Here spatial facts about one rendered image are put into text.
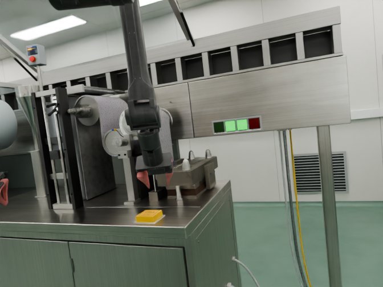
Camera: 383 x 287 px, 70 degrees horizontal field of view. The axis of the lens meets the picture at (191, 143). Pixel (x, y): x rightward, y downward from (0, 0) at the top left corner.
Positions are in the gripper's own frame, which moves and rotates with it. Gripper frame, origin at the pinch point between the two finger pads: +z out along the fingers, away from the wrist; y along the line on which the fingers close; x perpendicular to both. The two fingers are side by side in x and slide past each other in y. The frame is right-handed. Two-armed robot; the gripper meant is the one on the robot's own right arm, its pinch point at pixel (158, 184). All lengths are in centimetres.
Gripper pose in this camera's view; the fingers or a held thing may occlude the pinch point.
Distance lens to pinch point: 86.5
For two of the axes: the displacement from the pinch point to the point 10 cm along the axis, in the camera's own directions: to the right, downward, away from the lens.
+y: -9.9, 1.2, -0.2
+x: 0.8, 5.5, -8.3
